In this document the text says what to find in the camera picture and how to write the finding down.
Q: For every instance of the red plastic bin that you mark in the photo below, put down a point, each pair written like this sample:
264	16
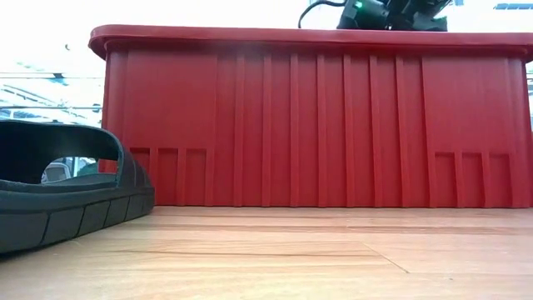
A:
291	125

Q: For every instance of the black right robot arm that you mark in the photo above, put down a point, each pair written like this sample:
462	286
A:
375	14

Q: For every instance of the black foam slide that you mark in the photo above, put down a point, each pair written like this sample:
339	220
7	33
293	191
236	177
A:
62	221

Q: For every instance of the grey office chair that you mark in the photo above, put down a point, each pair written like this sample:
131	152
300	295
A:
56	173

